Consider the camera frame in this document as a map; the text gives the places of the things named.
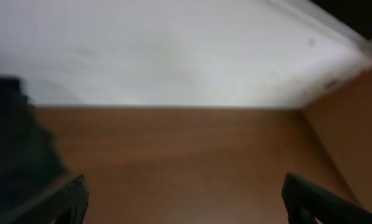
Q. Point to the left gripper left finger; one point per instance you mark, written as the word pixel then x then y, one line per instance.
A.
pixel 65 201

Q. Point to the dark teal t-shirt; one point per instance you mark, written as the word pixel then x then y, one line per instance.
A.
pixel 28 161

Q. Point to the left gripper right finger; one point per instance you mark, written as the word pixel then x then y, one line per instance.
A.
pixel 307 202

